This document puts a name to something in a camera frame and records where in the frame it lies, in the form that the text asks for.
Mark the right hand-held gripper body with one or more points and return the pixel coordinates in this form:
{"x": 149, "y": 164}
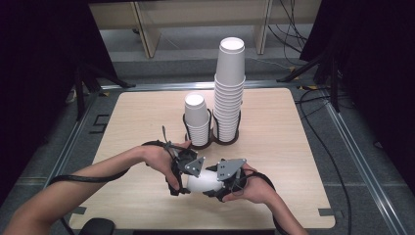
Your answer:
{"x": 230, "y": 169}

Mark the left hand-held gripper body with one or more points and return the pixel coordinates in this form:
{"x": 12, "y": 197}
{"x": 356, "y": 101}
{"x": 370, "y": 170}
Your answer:
{"x": 195, "y": 167}

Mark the single white paper cup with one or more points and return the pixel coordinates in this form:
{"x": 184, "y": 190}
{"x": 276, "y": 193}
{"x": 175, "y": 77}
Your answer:
{"x": 204, "y": 182}

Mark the tall stack of white cups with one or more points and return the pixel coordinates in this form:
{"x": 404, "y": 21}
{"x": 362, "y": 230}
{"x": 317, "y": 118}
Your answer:
{"x": 230, "y": 101}

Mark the person's right hand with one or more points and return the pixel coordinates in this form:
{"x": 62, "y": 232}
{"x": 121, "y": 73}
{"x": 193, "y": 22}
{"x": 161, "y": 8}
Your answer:
{"x": 256, "y": 189}

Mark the person's left hand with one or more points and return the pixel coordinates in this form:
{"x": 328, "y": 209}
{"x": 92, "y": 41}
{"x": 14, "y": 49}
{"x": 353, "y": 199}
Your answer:
{"x": 160, "y": 160}

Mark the short stack of white cups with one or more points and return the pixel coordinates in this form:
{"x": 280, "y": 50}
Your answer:
{"x": 196, "y": 120}

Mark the black stand legs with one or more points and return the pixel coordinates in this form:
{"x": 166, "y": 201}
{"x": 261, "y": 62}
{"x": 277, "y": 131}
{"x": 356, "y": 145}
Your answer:
{"x": 80, "y": 94}
{"x": 333, "y": 88}

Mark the beige wooden furniture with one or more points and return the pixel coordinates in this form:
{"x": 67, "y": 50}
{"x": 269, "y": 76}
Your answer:
{"x": 148, "y": 36}

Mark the black curtain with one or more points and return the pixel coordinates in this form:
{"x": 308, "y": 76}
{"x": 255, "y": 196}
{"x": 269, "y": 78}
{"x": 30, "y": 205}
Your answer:
{"x": 375, "y": 65}
{"x": 36, "y": 81}

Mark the metal floor rail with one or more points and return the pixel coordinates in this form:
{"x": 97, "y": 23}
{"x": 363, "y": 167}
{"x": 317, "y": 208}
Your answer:
{"x": 362, "y": 163}
{"x": 65, "y": 153}
{"x": 169, "y": 86}

